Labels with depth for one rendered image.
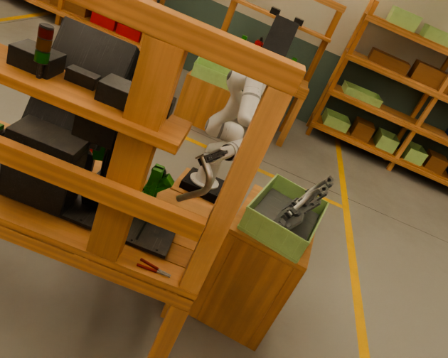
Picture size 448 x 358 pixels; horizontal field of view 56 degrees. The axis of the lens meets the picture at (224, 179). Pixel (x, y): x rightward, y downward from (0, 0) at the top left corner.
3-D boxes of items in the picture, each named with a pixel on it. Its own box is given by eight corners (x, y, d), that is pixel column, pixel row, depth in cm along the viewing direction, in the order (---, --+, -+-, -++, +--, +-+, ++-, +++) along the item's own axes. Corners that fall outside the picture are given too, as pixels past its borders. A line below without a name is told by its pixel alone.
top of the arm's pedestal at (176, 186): (185, 171, 284) (187, 167, 282) (227, 192, 282) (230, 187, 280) (168, 192, 255) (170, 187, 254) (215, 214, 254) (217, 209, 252)
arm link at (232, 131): (204, 148, 261) (217, 114, 251) (232, 157, 265) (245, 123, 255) (204, 157, 250) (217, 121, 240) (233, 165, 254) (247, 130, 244)
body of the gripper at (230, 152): (217, 148, 192) (202, 153, 184) (233, 140, 185) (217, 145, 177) (224, 163, 192) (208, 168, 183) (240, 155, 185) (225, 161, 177)
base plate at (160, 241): (-4, 136, 227) (-4, 133, 226) (184, 212, 232) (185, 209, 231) (-62, 170, 190) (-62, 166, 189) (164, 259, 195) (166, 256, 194)
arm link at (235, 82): (227, 145, 251) (201, 138, 248) (228, 131, 259) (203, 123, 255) (259, 84, 213) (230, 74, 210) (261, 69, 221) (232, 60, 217)
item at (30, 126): (20, 174, 205) (29, 113, 189) (78, 197, 206) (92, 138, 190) (-4, 192, 189) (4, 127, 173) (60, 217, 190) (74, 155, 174)
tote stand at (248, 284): (218, 259, 348) (255, 183, 311) (274, 290, 342) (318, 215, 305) (187, 314, 288) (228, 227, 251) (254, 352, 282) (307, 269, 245)
